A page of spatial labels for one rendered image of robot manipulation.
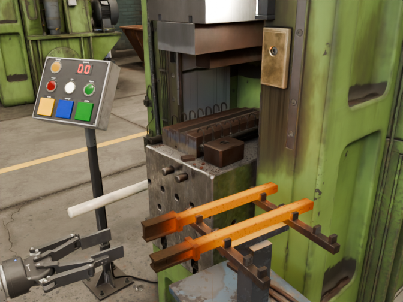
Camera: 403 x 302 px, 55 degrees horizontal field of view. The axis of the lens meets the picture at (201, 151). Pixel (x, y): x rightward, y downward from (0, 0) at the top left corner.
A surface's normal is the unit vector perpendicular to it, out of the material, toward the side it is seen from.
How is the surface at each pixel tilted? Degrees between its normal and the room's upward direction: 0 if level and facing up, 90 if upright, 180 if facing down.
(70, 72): 60
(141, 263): 0
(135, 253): 0
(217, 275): 0
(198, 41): 90
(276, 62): 90
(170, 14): 90
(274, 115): 90
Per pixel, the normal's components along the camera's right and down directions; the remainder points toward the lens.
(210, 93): 0.67, 0.27
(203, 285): -0.01, -0.93
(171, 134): -0.75, 0.25
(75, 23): 0.55, 0.12
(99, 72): -0.34, -0.16
